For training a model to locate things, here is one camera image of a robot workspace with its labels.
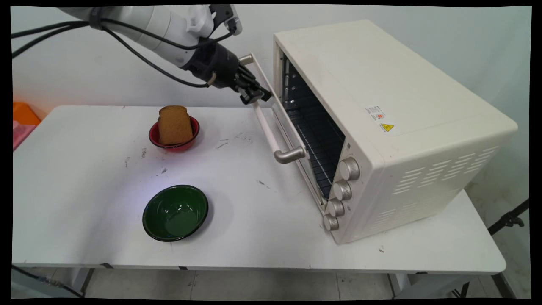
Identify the orange box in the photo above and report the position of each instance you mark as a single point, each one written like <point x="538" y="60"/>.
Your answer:
<point x="23" y="113"/>

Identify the dark green bowl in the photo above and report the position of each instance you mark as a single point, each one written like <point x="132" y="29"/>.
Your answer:
<point x="175" y="213"/>

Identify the red bowl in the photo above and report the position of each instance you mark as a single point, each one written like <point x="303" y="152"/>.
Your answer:
<point x="175" y="147"/>

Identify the metal oven rack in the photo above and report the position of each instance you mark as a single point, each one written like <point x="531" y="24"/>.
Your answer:
<point x="315" y="140"/>

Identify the white table leg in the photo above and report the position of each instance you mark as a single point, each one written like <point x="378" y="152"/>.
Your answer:
<point x="81" y="278"/>
<point x="399" y="284"/>

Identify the white label sticker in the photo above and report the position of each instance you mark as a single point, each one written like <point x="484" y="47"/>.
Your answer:
<point x="375" y="112"/>

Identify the brown bread slice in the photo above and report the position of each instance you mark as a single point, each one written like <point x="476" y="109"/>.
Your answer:
<point x="173" y="125"/>

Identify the black table frame strut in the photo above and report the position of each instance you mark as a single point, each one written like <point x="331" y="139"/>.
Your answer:
<point x="504" y="286"/>

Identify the yellow warning triangle sticker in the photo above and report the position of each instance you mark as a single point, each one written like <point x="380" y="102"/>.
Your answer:
<point x="386" y="127"/>

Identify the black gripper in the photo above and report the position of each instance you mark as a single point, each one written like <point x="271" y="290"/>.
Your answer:
<point x="216" y="65"/>

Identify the black tripod stand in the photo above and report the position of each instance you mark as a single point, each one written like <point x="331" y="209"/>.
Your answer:
<point x="508" y="219"/>

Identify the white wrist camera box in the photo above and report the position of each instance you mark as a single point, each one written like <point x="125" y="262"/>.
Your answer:
<point x="230" y="17"/>

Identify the cream toaster oven body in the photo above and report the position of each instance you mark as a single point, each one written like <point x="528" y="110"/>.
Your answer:
<point x="402" y="106"/>

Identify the large silver oven knob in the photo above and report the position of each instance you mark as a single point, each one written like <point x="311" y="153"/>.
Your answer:
<point x="349" y="168"/>

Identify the pink box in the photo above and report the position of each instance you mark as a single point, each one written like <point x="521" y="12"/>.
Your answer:
<point x="21" y="132"/>

